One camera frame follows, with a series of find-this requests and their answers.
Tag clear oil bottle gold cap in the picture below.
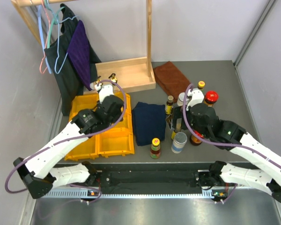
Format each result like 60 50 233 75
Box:
108 73 120 94

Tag black cap spice jar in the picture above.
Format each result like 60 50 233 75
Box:
176 118 182 130

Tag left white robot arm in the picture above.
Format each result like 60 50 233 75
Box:
13 94 126 199

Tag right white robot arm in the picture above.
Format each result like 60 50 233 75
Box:
166 103 281 203

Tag white salt canister back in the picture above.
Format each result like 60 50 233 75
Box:
177 92 185 106

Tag white salt canister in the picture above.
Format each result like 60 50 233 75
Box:
177 92 185 106
171 132 188 154

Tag small yellow label bottle back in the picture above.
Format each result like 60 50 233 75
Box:
165 95 174 115

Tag small yellow label bottle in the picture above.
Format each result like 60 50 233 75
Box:
165 95 174 115
171 127 181 140

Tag small yellow label bottle front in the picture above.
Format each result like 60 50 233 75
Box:
171 127 181 140

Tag navy blue folded cloth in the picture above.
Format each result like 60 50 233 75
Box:
132 102 166 146

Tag red lid jar back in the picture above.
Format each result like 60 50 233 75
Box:
204 90 219 107

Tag red lid jar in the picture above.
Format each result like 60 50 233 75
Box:
189 131 204 146
204 90 219 107

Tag white salt canister front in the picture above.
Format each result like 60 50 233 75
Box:
171 132 188 154

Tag red lid jar front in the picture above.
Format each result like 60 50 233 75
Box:
189 131 204 146

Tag brown folded towel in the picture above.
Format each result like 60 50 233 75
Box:
153 61 191 103

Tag yellow bin organizer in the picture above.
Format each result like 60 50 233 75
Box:
64 93 135 161

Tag sauce bottle yellow cap back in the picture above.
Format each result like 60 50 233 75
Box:
197 81 206 90

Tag sauce bottle yellow cap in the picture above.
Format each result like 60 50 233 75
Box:
197 81 206 90
150 138 161 159

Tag sauce bottle yellow cap front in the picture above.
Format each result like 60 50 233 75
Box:
150 138 161 159

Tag wooden clothes rack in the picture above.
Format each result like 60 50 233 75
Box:
11 0 156 93

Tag dark green hanging garment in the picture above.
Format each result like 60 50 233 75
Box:
45 3 101 116

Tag purple hanging cloth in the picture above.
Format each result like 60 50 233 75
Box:
67 20 92 90

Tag green clothes hanger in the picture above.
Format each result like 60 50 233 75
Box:
45 0 65 49

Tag blue clothes hanger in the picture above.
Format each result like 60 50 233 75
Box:
37 4 80 75

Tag pink clothes hanger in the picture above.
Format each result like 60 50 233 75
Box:
37 0 52 74

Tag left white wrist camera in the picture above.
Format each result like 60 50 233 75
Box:
94 83 114 103

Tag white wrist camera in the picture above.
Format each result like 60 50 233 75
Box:
186 88 204 111
94 83 114 103

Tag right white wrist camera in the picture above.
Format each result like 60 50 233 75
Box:
186 88 204 111

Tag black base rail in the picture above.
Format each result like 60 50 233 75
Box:
53 161 267 195

